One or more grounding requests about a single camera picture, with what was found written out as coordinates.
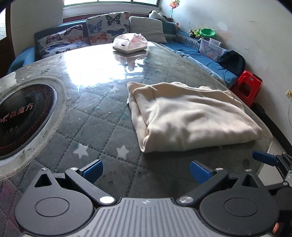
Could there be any butterfly cushion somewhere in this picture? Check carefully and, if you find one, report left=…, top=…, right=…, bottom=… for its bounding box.
left=36, top=25, right=89, bottom=59
left=86, top=11, right=130, bottom=45

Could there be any butterfly cushion left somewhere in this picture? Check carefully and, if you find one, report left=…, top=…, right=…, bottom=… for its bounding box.
left=36, top=25, right=89, bottom=59

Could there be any plain grey cushion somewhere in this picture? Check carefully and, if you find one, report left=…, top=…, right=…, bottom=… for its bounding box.
left=129, top=16, right=167, bottom=43

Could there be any clear plastic storage box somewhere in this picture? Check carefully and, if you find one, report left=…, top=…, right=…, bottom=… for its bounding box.
left=199, top=38, right=227, bottom=61

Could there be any cream white garment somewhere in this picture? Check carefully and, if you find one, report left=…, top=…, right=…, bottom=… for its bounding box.
left=127, top=81, right=263, bottom=153

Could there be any round black induction cooktop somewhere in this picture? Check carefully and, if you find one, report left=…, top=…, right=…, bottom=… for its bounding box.
left=1, top=76, right=67, bottom=180

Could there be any green plastic bowl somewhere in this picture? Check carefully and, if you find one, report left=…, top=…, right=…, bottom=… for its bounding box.
left=199, top=28, right=216, bottom=39

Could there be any dark wooden door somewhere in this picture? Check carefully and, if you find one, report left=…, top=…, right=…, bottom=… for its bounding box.
left=1, top=3, right=15, bottom=77

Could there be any red plastic stool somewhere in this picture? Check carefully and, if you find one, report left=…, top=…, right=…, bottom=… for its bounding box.
left=231, top=70, right=263, bottom=107

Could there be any blue corner sofa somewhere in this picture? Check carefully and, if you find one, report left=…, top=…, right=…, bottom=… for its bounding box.
left=8, top=11, right=238, bottom=88

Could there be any white plush toy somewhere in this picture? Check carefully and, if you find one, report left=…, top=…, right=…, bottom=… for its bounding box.
left=149, top=10, right=167, bottom=22

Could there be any person's right hand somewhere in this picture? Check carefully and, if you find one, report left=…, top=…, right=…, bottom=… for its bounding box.
left=272, top=223, right=280, bottom=234

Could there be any black backpack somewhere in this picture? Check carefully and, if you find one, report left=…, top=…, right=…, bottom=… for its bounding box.
left=218, top=50, right=245, bottom=77

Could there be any window with green frame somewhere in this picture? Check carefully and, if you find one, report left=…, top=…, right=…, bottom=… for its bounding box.
left=63, top=0, right=160, bottom=7

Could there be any pink white tissue pack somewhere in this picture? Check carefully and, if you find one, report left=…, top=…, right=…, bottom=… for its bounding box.
left=113, top=33, right=147, bottom=54

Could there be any colourful pinwheel toy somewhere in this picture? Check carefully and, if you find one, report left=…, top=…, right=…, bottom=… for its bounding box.
left=169, top=0, right=180, bottom=19

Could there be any butterfly cushion right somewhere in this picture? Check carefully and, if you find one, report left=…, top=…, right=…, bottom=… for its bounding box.
left=86, top=11, right=130, bottom=45

